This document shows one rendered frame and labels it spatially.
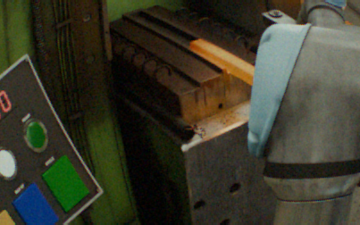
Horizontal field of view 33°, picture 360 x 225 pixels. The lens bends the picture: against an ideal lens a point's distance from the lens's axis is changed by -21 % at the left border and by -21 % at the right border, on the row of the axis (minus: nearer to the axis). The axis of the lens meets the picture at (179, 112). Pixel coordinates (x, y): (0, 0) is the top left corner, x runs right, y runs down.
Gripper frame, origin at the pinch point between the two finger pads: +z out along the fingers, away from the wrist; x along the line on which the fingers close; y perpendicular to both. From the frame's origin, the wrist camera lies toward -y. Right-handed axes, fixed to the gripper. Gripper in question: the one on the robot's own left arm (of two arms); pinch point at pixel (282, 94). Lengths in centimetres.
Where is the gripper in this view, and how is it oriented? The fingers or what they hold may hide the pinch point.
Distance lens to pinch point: 126.6
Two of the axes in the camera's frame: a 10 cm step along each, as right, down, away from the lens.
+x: 8.4, -3.5, 4.1
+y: 5.1, 7.5, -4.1
